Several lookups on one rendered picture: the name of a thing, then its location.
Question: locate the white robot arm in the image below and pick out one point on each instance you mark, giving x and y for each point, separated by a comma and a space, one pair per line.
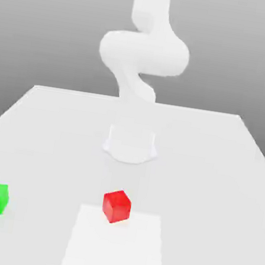
144, 53

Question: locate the small red cube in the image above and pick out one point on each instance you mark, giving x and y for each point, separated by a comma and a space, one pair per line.
116, 207

